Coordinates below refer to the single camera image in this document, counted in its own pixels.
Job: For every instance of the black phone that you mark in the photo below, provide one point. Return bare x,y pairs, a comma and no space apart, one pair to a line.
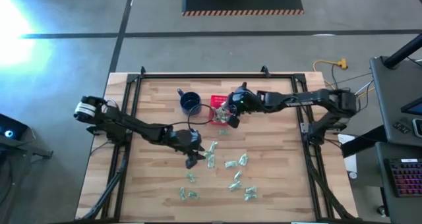
418,128

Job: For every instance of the black tablet screen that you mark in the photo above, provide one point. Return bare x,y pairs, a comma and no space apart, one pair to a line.
413,108

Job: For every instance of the small black remote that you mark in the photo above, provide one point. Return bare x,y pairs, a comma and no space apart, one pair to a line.
401,126

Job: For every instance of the white paper sheet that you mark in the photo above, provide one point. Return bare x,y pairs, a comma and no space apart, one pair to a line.
351,161

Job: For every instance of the black aluminium table frame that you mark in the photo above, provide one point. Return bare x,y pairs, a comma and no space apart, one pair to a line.
214,75

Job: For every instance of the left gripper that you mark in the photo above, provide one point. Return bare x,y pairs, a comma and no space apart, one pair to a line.
184,140

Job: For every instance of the black backlit keyboard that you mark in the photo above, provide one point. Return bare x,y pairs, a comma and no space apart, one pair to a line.
407,178

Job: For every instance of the black hazard-striped floor mat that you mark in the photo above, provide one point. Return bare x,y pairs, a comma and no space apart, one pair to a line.
242,0

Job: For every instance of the dark blue ceramic mug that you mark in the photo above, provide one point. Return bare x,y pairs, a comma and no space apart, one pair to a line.
190,103

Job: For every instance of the dark grey desk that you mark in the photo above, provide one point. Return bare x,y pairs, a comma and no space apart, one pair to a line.
389,102
395,211

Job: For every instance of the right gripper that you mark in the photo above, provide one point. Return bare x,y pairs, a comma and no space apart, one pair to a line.
244,102

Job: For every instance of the red plastic basket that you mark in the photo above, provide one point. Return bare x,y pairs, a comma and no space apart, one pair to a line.
214,100

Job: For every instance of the black cart with blue light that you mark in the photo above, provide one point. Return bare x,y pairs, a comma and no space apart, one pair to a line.
13,128

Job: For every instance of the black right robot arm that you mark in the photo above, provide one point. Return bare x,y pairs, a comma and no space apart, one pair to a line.
296,100

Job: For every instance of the black monitor pole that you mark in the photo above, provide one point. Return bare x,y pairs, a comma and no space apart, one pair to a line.
403,52

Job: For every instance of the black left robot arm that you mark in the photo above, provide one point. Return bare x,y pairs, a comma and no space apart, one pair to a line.
138,128

